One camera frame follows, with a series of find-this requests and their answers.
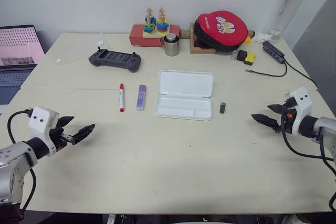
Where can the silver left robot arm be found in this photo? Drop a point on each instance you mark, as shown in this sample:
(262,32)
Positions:
(15,155)

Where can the purple highlighter pen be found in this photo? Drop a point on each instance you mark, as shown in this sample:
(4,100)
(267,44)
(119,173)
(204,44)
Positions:
(141,99)

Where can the stainless steel mug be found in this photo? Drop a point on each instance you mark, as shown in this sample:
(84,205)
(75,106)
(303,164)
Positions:
(172,45)

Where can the white shoe under table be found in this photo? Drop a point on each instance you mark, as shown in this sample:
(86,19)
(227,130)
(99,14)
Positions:
(298,219)

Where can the dark grey usb hub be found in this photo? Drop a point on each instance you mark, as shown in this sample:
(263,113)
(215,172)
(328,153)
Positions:
(274,52)

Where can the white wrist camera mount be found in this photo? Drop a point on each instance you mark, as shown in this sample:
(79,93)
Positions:
(39,121)
(302,103)

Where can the small yellow toy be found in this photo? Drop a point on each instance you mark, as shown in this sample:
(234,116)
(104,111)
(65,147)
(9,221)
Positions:
(247,40)

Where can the crumpled white tissue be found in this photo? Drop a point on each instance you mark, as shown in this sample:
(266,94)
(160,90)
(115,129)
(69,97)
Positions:
(262,37)

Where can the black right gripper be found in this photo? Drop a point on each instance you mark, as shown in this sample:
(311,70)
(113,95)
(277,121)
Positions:
(288,121)

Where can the small black usb stick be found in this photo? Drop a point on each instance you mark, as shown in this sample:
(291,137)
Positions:
(222,107)

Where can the red cardboard box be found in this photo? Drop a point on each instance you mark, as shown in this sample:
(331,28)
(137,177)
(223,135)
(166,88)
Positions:
(136,36)

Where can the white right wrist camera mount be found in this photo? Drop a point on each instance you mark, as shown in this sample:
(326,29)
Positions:
(302,103)

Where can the yellow and black gadget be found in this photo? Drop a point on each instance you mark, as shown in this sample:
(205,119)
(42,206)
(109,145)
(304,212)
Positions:
(246,57)

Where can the wooden colourful stacking toy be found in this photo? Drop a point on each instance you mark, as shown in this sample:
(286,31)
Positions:
(151,27)

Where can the dark grey game controller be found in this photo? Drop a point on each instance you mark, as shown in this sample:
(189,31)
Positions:
(115,60)

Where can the white open pencil case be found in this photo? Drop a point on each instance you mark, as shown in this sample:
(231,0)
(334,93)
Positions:
(183,95)

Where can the open laptop computer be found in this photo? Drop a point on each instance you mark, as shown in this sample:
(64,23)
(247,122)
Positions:
(15,48)

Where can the wooden stand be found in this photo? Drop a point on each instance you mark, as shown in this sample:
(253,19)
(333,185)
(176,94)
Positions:
(195,48)

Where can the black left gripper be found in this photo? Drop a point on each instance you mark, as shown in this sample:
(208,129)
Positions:
(58,137)

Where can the clear bottle green lid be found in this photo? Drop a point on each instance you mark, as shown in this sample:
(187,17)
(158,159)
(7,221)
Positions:
(288,11)

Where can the red round pouch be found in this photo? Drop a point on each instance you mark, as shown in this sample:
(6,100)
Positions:
(223,28)

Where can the brown cork block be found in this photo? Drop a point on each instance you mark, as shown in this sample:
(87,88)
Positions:
(185,34)

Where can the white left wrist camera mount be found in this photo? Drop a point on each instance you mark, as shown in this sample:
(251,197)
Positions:
(39,121)

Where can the clear plastic wrapper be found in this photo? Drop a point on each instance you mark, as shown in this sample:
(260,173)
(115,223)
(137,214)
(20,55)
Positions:
(68,56)

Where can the red whiteboard marker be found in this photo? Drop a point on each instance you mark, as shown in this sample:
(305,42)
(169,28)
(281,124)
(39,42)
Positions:
(121,98)

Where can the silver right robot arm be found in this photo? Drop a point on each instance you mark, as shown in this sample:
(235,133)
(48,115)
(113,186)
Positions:
(321,127)

